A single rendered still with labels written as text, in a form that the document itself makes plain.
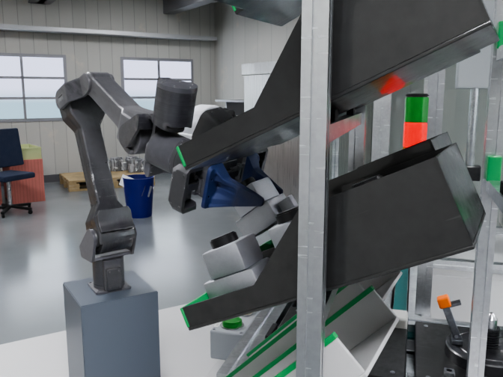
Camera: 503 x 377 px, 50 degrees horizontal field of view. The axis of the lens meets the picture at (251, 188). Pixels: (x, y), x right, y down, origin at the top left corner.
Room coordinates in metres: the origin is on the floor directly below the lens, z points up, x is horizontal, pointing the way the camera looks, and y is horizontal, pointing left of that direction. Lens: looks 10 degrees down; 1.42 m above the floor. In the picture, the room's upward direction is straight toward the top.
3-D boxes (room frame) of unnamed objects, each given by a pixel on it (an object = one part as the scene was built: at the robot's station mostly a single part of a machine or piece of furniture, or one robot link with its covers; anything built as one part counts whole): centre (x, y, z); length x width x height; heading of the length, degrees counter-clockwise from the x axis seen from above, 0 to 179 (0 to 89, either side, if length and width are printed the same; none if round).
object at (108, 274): (0.95, 0.27, 1.09); 0.07 x 0.07 x 0.06; 31
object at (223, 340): (1.07, 0.02, 0.93); 0.21 x 0.07 x 0.06; 163
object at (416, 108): (1.08, -0.33, 1.39); 0.05 x 0.05 x 0.05
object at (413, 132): (1.08, -0.33, 1.34); 0.05 x 0.05 x 0.05
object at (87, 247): (0.95, 0.26, 1.15); 0.09 x 0.07 x 0.06; 130
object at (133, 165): (8.27, 2.27, 0.19); 1.33 x 0.92 x 0.37; 121
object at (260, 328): (1.24, -0.10, 0.91); 0.89 x 0.06 x 0.11; 163
